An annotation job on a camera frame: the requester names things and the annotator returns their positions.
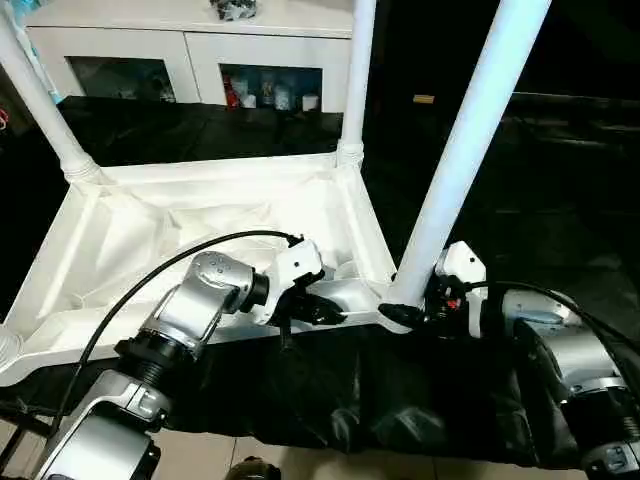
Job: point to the grey object on cabinet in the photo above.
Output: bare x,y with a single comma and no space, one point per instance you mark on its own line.
234,8

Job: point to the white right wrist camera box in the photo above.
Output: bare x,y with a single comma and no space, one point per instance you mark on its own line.
460,262

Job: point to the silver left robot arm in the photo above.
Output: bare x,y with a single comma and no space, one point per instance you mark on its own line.
185,310

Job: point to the white plastic table top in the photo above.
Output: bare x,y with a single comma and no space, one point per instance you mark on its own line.
200,220

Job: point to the light blue plastic pack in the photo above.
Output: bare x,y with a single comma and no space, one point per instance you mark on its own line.
35,45

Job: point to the white plastic table leg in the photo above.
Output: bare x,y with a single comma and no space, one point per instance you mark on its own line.
355,80
45,90
8,348
470,130

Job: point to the black mat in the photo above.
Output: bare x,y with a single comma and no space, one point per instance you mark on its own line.
400,400

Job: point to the small yellow tag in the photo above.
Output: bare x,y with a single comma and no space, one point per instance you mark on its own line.
424,99

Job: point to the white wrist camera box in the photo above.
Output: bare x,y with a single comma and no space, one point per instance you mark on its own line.
290,270
460,262

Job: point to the grey robot foot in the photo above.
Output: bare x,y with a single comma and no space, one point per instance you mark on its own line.
252,470

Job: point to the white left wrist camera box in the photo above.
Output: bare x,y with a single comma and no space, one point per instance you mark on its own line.
290,270

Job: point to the white cabinet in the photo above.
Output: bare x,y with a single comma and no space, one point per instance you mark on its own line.
190,45

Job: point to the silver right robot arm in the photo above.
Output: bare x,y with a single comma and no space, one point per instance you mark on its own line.
570,350

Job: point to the black folding table frame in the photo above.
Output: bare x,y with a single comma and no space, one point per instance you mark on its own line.
20,435

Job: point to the small red bottle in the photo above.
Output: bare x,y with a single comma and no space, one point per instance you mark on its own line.
232,92

